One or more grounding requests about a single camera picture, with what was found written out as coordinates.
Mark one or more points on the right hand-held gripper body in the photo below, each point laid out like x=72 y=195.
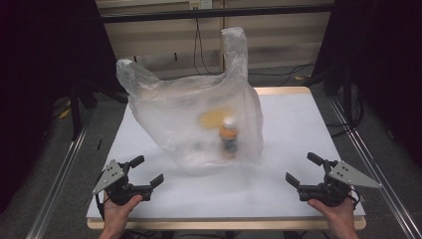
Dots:
x=345 y=175

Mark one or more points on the round yellow item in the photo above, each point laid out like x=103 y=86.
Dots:
x=209 y=120

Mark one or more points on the aluminium floor rail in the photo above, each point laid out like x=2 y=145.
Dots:
x=56 y=186
x=375 y=169

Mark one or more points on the black metal stand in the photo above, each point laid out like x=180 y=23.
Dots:
x=75 y=109
x=347 y=96

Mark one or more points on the orange drink bottle white cap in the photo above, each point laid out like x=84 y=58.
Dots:
x=229 y=136

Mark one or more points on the translucent white plastic bag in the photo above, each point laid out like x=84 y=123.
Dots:
x=172 y=109

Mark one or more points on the person's left hand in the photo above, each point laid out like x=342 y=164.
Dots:
x=115 y=215

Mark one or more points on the person's right hand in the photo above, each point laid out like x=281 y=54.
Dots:
x=338 y=219

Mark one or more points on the white wall power outlet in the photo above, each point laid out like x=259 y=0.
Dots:
x=200 y=4

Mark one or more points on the black horizontal bar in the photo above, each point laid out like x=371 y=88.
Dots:
x=215 y=13

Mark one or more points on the black curtain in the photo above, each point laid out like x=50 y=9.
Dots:
x=388 y=49
x=40 y=66

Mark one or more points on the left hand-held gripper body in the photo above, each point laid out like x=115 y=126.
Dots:
x=112 y=177

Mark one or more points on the small black stick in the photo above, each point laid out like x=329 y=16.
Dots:
x=99 y=144

